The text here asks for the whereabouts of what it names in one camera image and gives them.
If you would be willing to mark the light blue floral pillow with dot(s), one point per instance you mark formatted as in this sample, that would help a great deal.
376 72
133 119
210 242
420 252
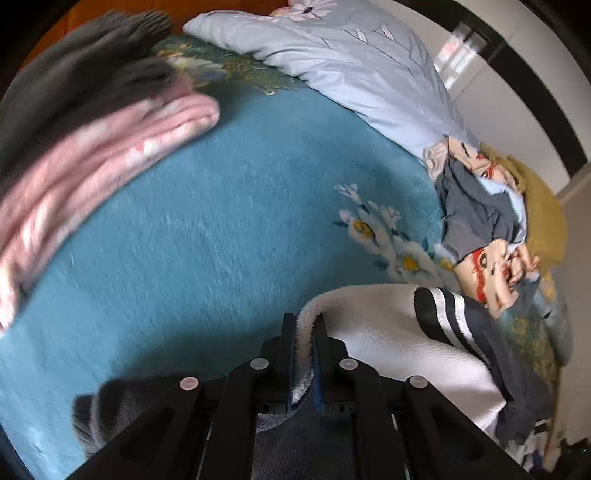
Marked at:
346 60

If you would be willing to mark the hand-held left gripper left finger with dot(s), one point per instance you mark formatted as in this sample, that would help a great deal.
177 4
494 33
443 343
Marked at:
284 350

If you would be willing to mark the mustard yellow cloth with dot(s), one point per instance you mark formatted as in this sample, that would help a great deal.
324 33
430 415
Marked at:
545 207

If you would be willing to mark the teal floral blanket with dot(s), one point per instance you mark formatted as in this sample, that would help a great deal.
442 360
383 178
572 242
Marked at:
207 230

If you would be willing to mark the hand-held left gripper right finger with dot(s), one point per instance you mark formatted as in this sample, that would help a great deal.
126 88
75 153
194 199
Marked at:
318 369

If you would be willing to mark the slate grey fleece-lined jacket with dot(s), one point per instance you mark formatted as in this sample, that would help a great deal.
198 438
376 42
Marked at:
392 332

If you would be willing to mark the window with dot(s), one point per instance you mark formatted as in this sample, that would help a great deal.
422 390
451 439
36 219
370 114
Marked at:
461 50

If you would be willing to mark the folded pink fleece garment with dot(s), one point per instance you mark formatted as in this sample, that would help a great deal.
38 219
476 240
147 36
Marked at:
92 161

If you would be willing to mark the grey crumpled garment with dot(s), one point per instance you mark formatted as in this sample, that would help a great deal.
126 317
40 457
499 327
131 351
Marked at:
471 212

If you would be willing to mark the cartoon printed cloth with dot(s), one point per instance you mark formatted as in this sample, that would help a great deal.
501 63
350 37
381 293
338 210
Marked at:
496 272

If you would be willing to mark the folded dark grey sweater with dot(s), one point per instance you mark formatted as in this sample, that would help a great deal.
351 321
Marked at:
69 69

